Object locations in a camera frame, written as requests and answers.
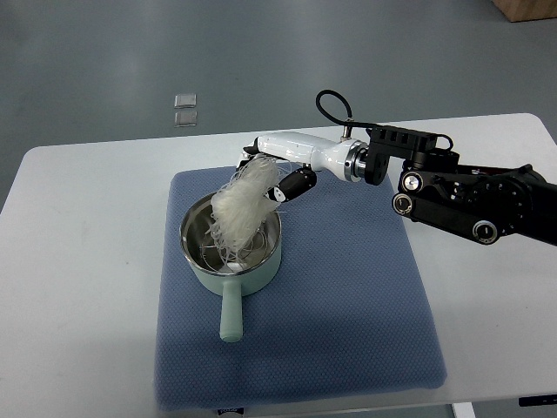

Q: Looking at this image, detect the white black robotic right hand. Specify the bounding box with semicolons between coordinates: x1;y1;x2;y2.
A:
237;131;368;204

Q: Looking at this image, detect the white vermicelli noodle bundle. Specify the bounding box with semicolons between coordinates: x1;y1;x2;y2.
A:
205;156;285;252

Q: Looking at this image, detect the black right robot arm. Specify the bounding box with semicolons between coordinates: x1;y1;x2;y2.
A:
364;124;556;245

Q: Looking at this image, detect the blue quilted table mat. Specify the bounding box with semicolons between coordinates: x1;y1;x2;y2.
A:
154;167;446;411

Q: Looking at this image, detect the mint green steel saucepan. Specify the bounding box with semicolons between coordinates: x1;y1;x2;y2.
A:
180;194;282;343

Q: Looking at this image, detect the upper floor metal plate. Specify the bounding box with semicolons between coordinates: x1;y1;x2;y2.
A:
174;93;197;109

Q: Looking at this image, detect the wooden box corner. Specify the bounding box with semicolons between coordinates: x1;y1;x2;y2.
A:
492;0;557;23

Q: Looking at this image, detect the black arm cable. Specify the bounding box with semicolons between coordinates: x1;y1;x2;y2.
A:
315;89;453;152

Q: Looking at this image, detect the wire steaming rack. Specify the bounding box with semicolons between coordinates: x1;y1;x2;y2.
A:
199;231;268;274

